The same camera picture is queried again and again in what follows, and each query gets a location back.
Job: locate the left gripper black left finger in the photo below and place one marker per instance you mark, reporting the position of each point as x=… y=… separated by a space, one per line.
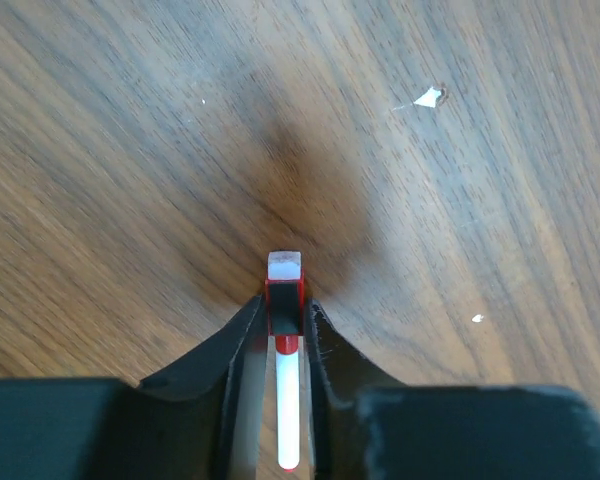
x=197 y=418

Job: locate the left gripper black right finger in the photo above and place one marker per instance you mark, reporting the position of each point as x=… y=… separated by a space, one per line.
x=366 y=424

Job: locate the red marker pen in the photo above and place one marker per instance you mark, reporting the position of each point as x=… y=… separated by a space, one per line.
x=287 y=401

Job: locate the red marker cap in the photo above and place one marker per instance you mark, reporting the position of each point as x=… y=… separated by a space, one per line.
x=284 y=289

